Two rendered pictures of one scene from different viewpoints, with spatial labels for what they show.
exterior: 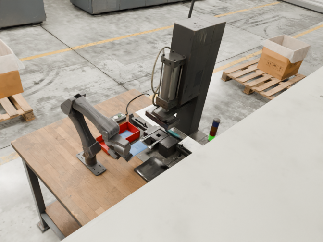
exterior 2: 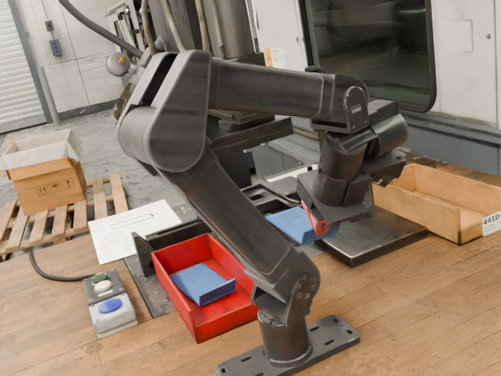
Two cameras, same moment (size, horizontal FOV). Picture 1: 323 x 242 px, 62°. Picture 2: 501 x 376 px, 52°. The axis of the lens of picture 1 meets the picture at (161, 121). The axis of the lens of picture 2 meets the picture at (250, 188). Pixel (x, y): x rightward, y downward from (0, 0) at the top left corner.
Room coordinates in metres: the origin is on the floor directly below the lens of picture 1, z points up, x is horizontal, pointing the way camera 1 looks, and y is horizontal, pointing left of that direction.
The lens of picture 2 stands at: (0.69, 0.87, 1.36)
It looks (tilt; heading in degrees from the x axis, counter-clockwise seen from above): 19 degrees down; 302
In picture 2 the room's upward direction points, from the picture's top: 11 degrees counter-clockwise
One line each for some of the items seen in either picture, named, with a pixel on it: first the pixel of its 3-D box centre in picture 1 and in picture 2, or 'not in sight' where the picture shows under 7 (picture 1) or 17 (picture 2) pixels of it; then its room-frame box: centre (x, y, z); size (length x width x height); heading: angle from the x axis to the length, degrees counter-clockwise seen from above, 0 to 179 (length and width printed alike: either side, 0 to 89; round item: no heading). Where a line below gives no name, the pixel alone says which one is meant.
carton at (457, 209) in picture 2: not in sight; (436, 201); (0.89, -0.12, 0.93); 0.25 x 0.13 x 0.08; 142
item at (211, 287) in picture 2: (122, 136); (200, 278); (1.24, 0.23, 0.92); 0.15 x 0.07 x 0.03; 149
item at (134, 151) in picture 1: (133, 148); (300, 218); (1.07, 0.13, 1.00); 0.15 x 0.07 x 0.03; 142
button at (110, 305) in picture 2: not in sight; (110, 308); (1.34, 0.36, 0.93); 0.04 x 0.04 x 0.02
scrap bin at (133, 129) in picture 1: (118, 137); (203, 280); (1.22, 0.25, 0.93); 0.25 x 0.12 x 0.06; 142
